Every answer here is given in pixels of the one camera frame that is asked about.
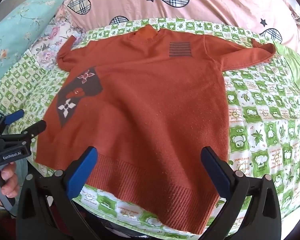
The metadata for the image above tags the orange knit sweater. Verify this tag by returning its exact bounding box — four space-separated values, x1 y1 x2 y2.
36 25 276 234

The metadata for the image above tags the person's left hand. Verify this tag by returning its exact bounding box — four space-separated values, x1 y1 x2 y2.
0 162 19 206

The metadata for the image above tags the white floral pillow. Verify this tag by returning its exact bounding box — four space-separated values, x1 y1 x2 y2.
30 16 85 70

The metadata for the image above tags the teal floral pillow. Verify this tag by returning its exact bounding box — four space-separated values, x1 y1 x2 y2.
0 0 64 79

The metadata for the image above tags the green satin sheet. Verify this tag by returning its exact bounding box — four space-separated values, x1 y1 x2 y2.
274 42 300 89

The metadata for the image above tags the pink heart pattern duvet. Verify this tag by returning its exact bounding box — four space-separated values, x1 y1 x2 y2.
58 0 300 54

